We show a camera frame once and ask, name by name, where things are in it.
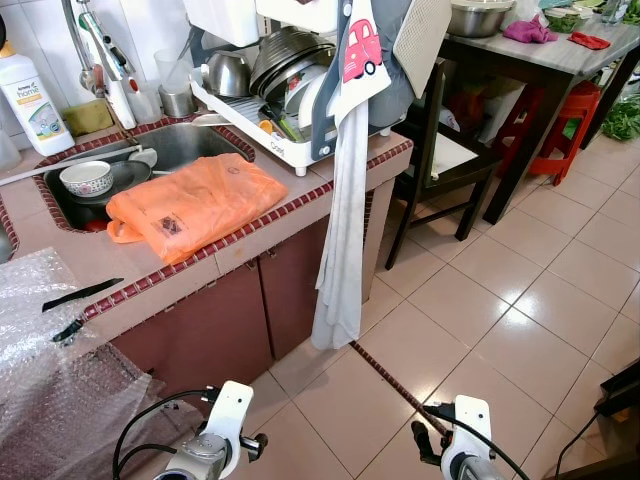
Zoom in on dark wooden chair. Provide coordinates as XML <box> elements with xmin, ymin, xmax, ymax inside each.
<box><xmin>384</xmin><ymin>58</ymin><xmax>502</xmax><ymax>272</ymax></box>

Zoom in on green leafy vegetables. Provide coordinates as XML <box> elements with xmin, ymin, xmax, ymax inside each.
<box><xmin>600</xmin><ymin>95</ymin><xmax>640</xmax><ymax>143</ymax></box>

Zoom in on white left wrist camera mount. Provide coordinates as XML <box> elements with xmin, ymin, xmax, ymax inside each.
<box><xmin>195</xmin><ymin>380</ymin><xmax>255</xmax><ymax>473</ymax></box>

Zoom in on brown counter cabinet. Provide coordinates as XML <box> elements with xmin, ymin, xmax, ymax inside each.
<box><xmin>108</xmin><ymin>190</ymin><xmax>373</xmax><ymax>401</ymax></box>

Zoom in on dark round plate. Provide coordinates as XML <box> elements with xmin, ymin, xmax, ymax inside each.
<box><xmin>68</xmin><ymin>158</ymin><xmax>158</xmax><ymax>207</ymax></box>

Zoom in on white detergent bottle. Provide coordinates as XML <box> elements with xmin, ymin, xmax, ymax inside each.
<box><xmin>0</xmin><ymin>42</ymin><xmax>76</xmax><ymax>157</ymax></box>

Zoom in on white plate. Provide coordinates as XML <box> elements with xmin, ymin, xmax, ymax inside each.
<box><xmin>283</xmin><ymin>62</ymin><xmax>336</xmax><ymax>131</ymax></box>

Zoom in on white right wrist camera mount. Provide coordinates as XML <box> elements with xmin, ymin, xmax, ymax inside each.
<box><xmin>440</xmin><ymin>394</ymin><xmax>494</xmax><ymax>473</ymax></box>

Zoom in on black flat strip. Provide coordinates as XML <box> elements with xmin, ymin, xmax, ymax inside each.
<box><xmin>41</xmin><ymin>277</ymin><xmax>126</xmax><ymax>314</ymax></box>

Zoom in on red plastic stool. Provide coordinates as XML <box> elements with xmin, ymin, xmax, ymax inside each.
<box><xmin>524</xmin><ymin>80</ymin><xmax>604</xmax><ymax>187</ymax></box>

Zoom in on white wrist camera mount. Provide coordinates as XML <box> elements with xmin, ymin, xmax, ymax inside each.
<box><xmin>440</xmin><ymin>394</ymin><xmax>494</xmax><ymax>473</ymax></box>
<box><xmin>195</xmin><ymin>380</ymin><xmax>255</xmax><ymax>473</ymax></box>

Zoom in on steel cup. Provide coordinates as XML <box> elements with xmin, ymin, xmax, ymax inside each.
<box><xmin>160</xmin><ymin>84</ymin><xmax>198</xmax><ymax>120</ymax></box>

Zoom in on olive sponge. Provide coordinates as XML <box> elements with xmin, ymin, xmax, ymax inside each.
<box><xmin>61</xmin><ymin>99</ymin><xmax>117</xmax><ymax>139</ymax></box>

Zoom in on red cloth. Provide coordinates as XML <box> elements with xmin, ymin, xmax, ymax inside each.
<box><xmin>567</xmin><ymin>31</ymin><xmax>612</xmax><ymax>52</ymax></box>

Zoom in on clear bubble wrap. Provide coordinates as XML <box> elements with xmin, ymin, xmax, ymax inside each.
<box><xmin>0</xmin><ymin>247</ymin><xmax>206</xmax><ymax>480</ymax></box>

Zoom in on orange plastic bag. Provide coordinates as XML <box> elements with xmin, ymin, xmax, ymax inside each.
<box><xmin>106</xmin><ymin>152</ymin><xmax>290</xmax><ymax>267</ymax></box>

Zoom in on white dish rack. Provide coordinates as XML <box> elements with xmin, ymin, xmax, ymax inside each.
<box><xmin>188</xmin><ymin>20</ymin><xmax>421</xmax><ymax>178</ymax></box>

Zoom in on magenta cloth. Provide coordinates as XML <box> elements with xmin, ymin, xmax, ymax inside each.
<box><xmin>501</xmin><ymin>14</ymin><xmax>559</xmax><ymax>46</ymax></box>

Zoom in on steel mixing bowl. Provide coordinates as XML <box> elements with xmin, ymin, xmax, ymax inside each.
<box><xmin>447</xmin><ymin>0</ymin><xmax>518</xmax><ymax>40</ymax></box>

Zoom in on chrome faucet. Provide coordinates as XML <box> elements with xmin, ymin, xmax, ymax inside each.
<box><xmin>62</xmin><ymin>0</ymin><xmax>141</xmax><ymax>130</ymax></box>

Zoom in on clear glass cup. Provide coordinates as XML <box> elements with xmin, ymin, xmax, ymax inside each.
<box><xmin>153</xmin><ymin>47</ymin><xmax>198</xmax><ymax>101</ymax></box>

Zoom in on stainless steel sink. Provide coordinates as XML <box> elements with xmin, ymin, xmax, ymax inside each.
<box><xmin>40</xmin><ymin>120</ymin><xmax>257</xmax><ymax>234</ymax></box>

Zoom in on dark table grey top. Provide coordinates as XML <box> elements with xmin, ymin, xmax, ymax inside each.
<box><xmin>437</xmin><ymin>18</ymin><xmax>640</xmax><ymax>227</ymax></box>

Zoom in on white box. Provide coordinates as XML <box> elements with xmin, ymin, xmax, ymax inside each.
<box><xmin>182</xmin><ymin>0</ymin><xmax>263</xmax><ymax>48</ymax></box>

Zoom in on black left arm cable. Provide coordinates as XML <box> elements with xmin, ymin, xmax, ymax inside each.
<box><xmin>112</xmin><ymin>387</ymin><xmax>219</xmax><ymax>480</ymax></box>

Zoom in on steel pot lid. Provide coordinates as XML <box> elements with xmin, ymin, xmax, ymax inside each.
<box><xmin>248</xmin><ymin>26</ymin><xmax>337</xmax><ymax>101</ymax></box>

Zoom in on white patterned ceramic bowl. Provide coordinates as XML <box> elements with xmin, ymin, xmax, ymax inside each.
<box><xmin>59</xmin><ymin>160</ymin><xmax>115</xmax><ymax>199</ymax></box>

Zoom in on cream mesh board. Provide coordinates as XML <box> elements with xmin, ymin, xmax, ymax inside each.
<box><xmin>392</xmin><ymin>0</ymin><xmax>454</xmax><ymax>72</ymax></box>

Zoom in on white towel red car print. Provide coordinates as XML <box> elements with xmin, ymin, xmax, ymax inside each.
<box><xmin>311</xmin><ymin>0</ymin><xmax>394</xmax><ymax>352</ymax></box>

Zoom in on white long-handled ladle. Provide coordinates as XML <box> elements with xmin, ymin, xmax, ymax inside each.
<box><xmin>0</xmin><ymin>144</ymin><xmax>160</xmax><ymax>187</ymax></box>

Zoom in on black furniture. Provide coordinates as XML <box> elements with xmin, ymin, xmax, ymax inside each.
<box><xmin>594</xmin><ymin>360</ymin><xmax>640</xmax><ymax>480</ymax></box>

